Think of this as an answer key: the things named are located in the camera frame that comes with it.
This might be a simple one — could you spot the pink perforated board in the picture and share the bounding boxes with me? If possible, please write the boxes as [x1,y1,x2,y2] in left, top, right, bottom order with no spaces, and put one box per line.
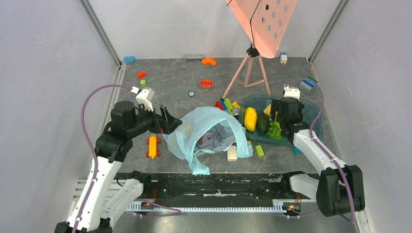
[225,0,298,58]

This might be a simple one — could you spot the orange flat toy brick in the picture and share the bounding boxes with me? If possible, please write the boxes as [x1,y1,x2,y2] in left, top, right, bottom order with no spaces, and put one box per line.
[200,80,214,89]

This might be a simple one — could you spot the yellow fake lemon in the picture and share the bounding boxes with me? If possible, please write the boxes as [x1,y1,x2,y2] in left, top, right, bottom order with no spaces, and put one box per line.
[263,104,272,117]

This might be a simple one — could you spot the light blue plastic bag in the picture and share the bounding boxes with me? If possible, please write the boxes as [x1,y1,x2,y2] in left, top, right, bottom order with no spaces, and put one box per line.
[162,106,253,175]

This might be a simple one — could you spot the orange curved toy piece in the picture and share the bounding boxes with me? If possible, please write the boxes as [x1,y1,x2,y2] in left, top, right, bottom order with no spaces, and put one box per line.
[202,58,217,66]

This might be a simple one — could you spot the green toy brick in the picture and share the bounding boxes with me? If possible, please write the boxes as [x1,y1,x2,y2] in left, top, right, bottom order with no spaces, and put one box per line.
[255,145,265,158]

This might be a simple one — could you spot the teal toy brick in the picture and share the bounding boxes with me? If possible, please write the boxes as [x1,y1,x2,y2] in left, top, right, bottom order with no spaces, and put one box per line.
[292,148,302,155]

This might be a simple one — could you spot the colourful brick pile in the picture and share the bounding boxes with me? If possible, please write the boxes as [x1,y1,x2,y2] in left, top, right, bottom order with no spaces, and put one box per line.
[215,98,240,118]

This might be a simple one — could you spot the green fake avocado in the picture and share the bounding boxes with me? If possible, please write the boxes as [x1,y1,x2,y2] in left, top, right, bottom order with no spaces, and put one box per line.
[257,112,270,133]

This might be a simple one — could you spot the blue toy brick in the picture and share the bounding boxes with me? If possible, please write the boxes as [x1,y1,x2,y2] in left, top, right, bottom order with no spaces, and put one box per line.
[123,56,136,64]

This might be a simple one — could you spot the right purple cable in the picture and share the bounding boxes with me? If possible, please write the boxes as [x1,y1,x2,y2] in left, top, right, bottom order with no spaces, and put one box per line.
[290,78,357,223]

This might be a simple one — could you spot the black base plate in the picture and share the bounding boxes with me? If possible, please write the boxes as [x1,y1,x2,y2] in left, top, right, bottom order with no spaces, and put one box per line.
[116,172,319,208]

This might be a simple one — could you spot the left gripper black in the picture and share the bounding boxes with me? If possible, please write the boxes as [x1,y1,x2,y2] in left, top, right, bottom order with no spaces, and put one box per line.
[127,102,182,138]

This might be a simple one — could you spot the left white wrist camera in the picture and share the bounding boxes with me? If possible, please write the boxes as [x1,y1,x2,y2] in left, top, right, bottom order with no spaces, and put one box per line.
[131,86,155,112]

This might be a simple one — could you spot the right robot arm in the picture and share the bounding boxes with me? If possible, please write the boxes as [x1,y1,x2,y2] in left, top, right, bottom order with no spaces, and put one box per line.
[271,97,365,216]

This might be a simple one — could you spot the orange yellow toy car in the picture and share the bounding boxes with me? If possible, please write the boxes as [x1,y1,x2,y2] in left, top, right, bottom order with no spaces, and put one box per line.
[146,134,161,159]

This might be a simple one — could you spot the cream toy brick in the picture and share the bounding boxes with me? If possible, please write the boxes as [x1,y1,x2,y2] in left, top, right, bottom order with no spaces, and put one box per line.
[227,145,238,162]

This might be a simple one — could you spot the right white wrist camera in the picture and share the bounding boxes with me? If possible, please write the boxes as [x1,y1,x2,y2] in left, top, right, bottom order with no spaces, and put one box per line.
[283,85,300,100]

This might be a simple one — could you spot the green fake grapes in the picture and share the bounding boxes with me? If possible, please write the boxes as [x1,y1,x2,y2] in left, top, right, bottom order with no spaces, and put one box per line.
[267,121,283,140]

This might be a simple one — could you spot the white toothed rail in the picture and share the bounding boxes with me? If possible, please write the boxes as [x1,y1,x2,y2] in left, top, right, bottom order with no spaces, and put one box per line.
[126,201,287,214]

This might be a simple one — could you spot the white blue small brick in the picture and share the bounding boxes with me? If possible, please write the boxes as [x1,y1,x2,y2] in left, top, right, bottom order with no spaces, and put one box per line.
[279,52,288,64]

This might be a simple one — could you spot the red curved toy piece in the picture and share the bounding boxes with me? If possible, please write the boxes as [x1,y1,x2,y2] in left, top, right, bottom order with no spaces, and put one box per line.
[137,71,147,79]

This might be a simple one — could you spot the stacked grey blue green bricks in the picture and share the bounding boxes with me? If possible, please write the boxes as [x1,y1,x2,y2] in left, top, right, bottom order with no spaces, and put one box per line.
[299,76,318,93]

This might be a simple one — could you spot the teal plastic bin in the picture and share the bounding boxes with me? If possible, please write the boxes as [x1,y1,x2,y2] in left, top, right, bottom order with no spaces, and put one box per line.
[240,94,324,147]

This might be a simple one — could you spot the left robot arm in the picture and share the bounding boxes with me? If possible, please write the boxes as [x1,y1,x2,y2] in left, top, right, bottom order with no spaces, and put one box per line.
[54,100,182,233]

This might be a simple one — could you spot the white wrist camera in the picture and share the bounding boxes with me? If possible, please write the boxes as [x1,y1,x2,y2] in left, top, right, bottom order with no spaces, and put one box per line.
[131,86,155,112]
[283,85,300,100]

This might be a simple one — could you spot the yellow fake fruit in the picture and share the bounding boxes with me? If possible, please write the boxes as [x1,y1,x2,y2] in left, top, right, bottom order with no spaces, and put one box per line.
[243,107,258,132]

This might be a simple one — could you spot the pink wooden tripod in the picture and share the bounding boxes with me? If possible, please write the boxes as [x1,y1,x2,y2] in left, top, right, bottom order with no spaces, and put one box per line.
[221,43,272,99]

